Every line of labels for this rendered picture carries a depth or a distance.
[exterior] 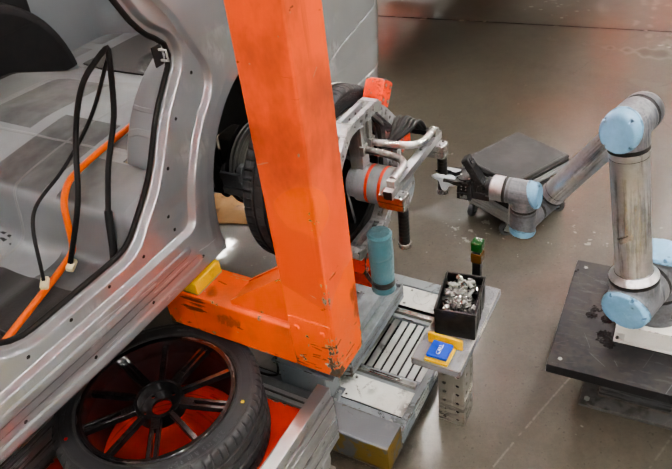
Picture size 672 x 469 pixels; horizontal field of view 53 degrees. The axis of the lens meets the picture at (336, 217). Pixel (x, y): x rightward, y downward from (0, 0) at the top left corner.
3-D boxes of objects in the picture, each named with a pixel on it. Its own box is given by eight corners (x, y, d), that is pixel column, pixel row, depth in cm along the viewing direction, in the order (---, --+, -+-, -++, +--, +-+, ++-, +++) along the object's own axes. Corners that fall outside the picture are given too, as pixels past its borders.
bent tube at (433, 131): (388, 125, 243) (386, 98, 237) (439, 133, 234) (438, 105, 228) (367, 149, 231) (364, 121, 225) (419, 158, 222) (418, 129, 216)
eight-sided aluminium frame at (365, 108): (390, 202, 274) (381, 77, 243) (405, 205, 271) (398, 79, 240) (325, 284, 237) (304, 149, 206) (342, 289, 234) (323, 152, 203)
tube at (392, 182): (364, 152, 229) (361, 124, 223) (416, 161, 221) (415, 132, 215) (339, 178, 217) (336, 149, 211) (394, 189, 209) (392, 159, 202)
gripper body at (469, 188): (454, 198, 240) (487, 204, 234) (454, 177, 235) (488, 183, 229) (461, 187, 245) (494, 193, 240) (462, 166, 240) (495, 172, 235)
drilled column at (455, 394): (448, 398, 262) (446, 320, 238) (472, 406, 258) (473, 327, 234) (438, 418, 255) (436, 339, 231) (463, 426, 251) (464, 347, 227)
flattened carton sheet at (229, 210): (206, 194, 404) (205, 189, 402) (295, 195, 393) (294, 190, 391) (189, 223, 381) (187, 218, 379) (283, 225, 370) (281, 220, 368)
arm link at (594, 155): (658, 70, 195) (533, 189, 251) (637, 86, 188) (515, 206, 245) (688, 98, 193) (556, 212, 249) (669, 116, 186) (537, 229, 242)
